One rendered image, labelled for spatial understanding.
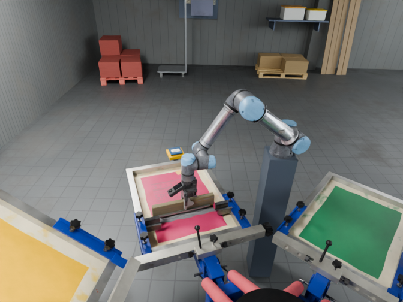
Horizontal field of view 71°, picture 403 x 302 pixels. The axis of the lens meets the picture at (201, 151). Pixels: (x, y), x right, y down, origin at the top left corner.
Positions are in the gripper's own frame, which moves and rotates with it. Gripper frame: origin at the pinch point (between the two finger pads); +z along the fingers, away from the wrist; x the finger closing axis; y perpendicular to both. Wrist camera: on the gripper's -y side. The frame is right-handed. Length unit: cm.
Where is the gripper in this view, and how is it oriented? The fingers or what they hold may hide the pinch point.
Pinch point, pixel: (183, 206)
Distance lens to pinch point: 174.9
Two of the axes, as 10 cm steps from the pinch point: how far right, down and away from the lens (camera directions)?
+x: -3.3, -5.0, 8.0
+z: -0.5, 8.6, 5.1
